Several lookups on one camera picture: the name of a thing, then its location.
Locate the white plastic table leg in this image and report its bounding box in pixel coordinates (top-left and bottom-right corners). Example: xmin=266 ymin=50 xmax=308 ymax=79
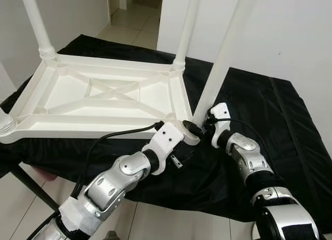
xmin=192 ymin=0 xmax=261 ymax=125
xmin=173 ymin=0 xmax=201 ymax=70
xmin=20 ymin=0 xmax=58 ymax=60
xmin=0 ymin=108 xmax=17 ymax=138

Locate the white plastic table top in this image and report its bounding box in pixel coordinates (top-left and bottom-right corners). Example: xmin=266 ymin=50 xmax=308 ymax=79
xmin=0 ymin=52 xmax=200 ymax=146

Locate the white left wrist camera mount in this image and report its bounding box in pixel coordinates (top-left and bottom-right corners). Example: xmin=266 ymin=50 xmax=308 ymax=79
xmin=150 ymin=122 xmax=185 ymax=176

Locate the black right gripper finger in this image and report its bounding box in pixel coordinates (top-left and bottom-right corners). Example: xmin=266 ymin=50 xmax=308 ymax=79
xmin=184 ymin=120 xmax=206 ymax=139

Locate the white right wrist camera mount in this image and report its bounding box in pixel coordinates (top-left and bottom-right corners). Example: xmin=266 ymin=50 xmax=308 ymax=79
xmin=209 ymin=103 xmax=232 ymax=147

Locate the black table cloth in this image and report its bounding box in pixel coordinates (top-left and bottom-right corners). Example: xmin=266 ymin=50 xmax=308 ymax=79
xmin=0 ymin=34 xmax=332 ymax=233

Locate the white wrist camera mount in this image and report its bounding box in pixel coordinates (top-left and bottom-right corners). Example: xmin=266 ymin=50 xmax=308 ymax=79
xmin=209 ymin=103 xmax=232 ymax=147
xmin=150 ymin=122 xmax=185 ymax=176

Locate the black metal table leg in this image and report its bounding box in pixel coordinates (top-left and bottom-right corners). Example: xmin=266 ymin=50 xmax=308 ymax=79
xmin=10 ymin=165 xmax=61 ymax=210

